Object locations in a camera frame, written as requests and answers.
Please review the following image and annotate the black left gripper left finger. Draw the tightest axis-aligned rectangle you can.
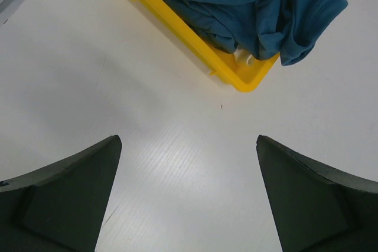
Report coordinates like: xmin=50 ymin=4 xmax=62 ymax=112
xmin=1 ymin=135 xmax=122 ymax=251

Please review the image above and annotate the yellow plastic tray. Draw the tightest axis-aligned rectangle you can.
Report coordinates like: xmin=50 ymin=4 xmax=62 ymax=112
xmin=114 ymin=0 xmax=281 ymax=93

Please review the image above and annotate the dark blue t-shirt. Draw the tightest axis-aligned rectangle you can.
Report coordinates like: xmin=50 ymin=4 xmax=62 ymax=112
xmin=163 ymin=0 xmax=348 ymax=66

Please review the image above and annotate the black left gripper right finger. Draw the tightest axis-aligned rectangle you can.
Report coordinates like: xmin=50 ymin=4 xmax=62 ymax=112
xmin=256 ymin=135 xmax=377 ymax=251

